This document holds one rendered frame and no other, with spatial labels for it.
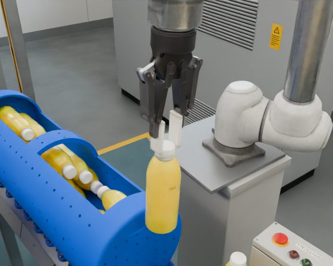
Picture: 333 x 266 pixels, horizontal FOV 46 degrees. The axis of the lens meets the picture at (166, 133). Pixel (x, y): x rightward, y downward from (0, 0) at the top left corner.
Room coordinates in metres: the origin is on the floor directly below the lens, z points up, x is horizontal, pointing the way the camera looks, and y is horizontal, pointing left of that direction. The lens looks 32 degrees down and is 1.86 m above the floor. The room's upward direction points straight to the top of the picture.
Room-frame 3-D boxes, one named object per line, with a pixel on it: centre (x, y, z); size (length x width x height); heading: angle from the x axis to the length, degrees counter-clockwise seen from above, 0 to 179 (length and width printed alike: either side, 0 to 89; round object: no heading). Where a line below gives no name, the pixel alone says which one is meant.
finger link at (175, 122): (0.64, -0.02, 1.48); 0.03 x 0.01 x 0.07; 40
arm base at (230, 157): (1.27, -0.25, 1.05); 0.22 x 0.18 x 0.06; 30
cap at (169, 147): (0.63, 0.00, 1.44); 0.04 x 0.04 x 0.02
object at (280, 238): (0.71, -0.29, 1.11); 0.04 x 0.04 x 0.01
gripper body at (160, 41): (0.63, -0.01, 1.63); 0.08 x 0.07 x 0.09; 130
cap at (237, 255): (0.65, -0.18, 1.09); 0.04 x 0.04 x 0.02
